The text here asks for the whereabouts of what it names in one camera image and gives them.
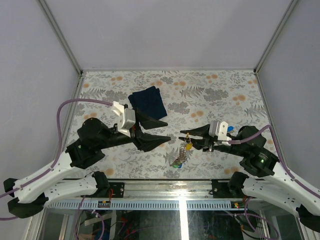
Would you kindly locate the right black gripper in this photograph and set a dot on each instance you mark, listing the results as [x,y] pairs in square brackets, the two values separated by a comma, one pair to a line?
[207,144]

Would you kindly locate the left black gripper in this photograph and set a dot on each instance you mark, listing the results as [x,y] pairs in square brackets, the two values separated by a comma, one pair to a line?
[144,141]

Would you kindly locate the keyring with tagged keys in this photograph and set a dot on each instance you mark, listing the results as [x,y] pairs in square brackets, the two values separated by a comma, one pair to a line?
[181,158]

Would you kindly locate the key with yellow tag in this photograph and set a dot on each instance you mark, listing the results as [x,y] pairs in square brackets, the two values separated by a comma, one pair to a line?
[188,143]

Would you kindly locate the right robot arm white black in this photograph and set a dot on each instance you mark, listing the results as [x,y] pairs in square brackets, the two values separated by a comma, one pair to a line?
[266,176]

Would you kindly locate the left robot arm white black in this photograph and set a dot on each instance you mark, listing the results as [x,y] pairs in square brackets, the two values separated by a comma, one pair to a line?
[30,195]

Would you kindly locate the folded navy blue cloth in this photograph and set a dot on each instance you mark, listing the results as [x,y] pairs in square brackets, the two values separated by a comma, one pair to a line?
[149,101]

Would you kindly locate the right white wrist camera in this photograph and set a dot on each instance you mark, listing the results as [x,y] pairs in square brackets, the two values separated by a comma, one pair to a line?
[219,129]

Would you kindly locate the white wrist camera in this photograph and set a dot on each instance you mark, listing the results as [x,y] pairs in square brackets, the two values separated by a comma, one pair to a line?
[219,129]
[126,118]

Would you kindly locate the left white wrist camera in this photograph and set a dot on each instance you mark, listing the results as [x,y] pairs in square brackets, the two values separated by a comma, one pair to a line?
[126,118]

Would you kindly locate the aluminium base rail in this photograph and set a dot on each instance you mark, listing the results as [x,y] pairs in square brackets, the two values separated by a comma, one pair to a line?
[160,189]

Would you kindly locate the slotted white cable duct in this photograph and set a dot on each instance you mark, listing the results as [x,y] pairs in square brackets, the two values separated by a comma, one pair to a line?
[162,205]

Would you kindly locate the left aluminium frame post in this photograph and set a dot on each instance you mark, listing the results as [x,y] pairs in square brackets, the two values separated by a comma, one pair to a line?
[45,8]

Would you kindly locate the aluminium frame post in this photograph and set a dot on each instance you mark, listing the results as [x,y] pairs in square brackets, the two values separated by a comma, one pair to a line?
[45,8]
[288,12]

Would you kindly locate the right aluminium frame post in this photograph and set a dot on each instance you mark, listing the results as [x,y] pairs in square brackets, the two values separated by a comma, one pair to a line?
[288,12]

